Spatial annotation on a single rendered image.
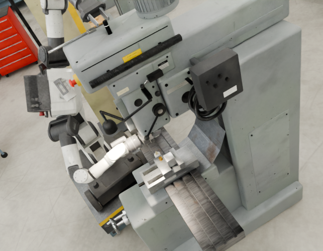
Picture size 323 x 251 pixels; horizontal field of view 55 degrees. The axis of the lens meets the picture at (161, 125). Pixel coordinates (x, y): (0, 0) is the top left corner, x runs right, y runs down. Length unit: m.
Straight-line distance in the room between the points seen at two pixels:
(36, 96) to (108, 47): 0.64
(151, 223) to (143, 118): 0.82
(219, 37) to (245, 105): 0.41
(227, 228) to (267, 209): 0.91
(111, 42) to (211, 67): 0.43
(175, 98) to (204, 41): 0.32
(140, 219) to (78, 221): 1.28
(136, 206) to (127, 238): 0.82
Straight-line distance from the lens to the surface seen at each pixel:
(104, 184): 2.59
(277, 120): 2.02
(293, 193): 2.67
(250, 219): 2.56
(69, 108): 1.82
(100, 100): 3.65
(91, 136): 2.36
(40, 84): 1.83
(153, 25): 1.38
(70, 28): 3.24
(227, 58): 1.33
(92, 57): 1.33
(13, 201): 3.99
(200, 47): 1.55
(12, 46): 6.18
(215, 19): 1.55
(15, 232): 3.70
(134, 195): 2.24
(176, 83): 1.55
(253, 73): 1.67
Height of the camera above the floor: 2.48
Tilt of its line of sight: 43 degrees down
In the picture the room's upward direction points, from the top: 23 degrees counter-clockwise
